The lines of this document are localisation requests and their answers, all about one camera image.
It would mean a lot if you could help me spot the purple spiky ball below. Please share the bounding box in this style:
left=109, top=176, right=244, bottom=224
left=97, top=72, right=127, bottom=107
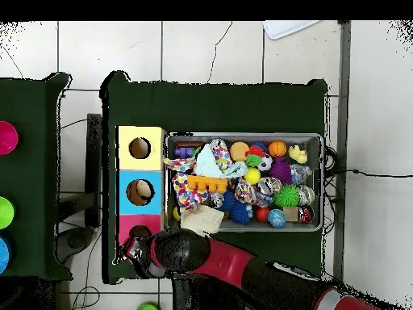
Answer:
left=269, top=157, right=293, bottom=185

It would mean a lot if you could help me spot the cream waffle cloth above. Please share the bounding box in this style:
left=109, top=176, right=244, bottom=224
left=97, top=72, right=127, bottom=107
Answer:
left=179, top=204, right=226, bottom=237

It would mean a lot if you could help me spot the orange building block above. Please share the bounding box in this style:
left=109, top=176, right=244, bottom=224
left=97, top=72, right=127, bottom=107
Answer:
left=186, top=174, right=229, bottom=194

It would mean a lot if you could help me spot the blue bowl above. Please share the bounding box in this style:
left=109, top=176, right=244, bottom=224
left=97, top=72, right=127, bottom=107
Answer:
left=0, top=237, right=10, bottom=274

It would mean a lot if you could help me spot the blue globe ball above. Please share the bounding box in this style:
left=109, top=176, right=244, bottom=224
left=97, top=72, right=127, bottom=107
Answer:
left=267, top=208, right=287, bottom=228

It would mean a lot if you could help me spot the colourful dotted cloth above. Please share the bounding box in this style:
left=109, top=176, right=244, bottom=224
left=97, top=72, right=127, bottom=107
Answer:
left=162, top=138, right=234, bottom=215

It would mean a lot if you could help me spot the green spiky ball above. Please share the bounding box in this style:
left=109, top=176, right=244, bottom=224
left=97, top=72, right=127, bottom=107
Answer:
left=273, top=184, right=302, bottom=208

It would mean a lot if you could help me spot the dark green table cloth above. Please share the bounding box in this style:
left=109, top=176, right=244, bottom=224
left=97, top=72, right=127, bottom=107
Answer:
left=101, top=70, right=328, bottom=285
left=0, top=72, right=73, bottom=280

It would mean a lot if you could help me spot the black metal stand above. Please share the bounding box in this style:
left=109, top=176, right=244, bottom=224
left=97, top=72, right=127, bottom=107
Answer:
left=85, top=112, right=102, bottom=228

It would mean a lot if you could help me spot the green bowl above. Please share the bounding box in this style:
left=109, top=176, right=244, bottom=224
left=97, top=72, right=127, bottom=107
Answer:
left=0, top=196, right=15, bottom=230

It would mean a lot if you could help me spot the orange mini basketball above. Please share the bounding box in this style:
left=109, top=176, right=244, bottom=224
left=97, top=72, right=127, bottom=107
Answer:
left=268, top=140, right=288, bottom=158

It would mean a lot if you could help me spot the wooden box with three holes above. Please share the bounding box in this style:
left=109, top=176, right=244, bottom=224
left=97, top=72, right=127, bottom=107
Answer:
left=115, top=124, right=168, bottom=259

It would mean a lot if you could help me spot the metal mesh bin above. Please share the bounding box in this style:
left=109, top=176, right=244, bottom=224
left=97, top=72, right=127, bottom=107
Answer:
left=163, top=131, right=324, bottom=233

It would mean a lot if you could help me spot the grey round base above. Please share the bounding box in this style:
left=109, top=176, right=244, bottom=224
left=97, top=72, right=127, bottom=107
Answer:
left=57, top=225, right=95, bottom=262

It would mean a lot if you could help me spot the yellow duck toy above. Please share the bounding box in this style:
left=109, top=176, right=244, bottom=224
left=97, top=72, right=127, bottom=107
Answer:
left=287, top=144, right=308, bottom=165

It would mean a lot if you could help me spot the black cable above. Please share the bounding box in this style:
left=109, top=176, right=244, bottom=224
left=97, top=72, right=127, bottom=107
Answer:
left=323, top=168, right=413, bottom=178

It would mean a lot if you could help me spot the pink bowl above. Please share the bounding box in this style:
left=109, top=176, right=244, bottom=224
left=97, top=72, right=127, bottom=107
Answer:
left=0, top=120, right=19, bottom=156

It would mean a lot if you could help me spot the orange foam disc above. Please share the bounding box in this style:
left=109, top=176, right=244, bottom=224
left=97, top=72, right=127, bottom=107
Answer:
left=228, top=140, right=250, bottom=162

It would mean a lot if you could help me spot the white plastic tray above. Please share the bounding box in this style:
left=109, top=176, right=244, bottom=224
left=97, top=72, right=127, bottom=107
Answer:
left=262, top=20, right=320, bottom=40

